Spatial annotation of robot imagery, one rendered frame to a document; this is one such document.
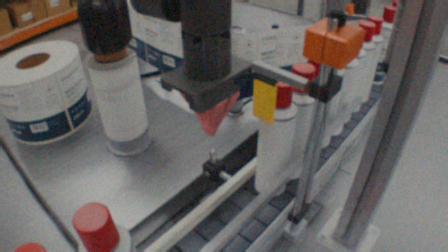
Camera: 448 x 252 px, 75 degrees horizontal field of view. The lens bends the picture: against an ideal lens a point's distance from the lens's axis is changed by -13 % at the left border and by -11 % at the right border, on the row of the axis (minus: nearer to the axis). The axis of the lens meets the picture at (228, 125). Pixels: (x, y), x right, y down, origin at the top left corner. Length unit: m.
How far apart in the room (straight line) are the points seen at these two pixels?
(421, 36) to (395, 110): 0.09
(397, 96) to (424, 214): 0.33
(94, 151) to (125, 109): 0.13
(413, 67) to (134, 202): 0.45
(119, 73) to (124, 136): 0.13
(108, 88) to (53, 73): 0.15
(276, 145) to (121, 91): 0.27
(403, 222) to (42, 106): 0.71
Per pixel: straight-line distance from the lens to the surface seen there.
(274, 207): 0.54
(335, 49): 0.29
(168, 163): 0.61
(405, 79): 0.39
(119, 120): 0.59
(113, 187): 0.59
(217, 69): 0.37
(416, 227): 0.65
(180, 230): 0.47
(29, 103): 0.69
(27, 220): 0.68
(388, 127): 0.42
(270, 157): 0.48
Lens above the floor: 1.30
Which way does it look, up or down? 38 degrees down
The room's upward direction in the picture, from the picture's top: straight up
